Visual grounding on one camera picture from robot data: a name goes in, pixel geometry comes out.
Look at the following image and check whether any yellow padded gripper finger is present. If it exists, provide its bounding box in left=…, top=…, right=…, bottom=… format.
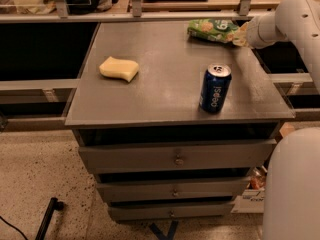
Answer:
left=232, top=33, right=249, bottom=47

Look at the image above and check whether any green rice chip bag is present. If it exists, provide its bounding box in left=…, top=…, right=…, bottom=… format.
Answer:
left=187, top=19, right=240, bottom=43

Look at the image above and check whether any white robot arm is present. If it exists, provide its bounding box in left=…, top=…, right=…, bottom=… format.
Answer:
left=246, top=0, right=320, bottom=240

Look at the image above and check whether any yellow sponge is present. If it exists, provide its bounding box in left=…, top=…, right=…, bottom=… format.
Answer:
left=99, top=57, right=139, bottom=82

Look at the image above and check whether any blue pepsi can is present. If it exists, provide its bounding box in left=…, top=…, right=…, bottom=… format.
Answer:
left=199, top=63, right=232, bottom=113

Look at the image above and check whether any grey drawer cabinet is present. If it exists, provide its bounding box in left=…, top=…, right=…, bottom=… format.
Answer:
left=66, top=21, right=292, bottom=208

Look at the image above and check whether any top grey drawer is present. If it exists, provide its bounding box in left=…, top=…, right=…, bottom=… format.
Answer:
left=79, top=139, right=276, bottom=174

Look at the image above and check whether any grey drawer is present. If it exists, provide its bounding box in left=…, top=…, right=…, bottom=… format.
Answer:
left=97, top=177, right=249, bottom=203
left=79, top=139, right=276, bottom=174
left=108, top=202, right=234, bottom=221

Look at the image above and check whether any orange snack packet in box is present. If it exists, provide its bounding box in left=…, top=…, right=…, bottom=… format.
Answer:
left=250, top=168, right=266, bottom=190

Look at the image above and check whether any middle grey drawer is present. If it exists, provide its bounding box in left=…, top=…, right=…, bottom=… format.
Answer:
left=97, top=177, right=249, bottom=203

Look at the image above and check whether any cardboard box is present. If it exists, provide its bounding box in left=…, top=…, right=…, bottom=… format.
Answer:
left=231, top=123, right=296, bottom=214

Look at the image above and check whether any bottom grey drawer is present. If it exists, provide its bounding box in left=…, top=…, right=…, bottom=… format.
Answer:
left=108, top=202, right=234, bottom=221

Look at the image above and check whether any black bar on floor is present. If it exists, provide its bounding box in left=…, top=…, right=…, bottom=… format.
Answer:
left=35, top=197, right=64, bottom=240

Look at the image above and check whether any black cable on floor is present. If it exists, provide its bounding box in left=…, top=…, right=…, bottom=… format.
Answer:
left=0, top=215, right=30, bottom=240

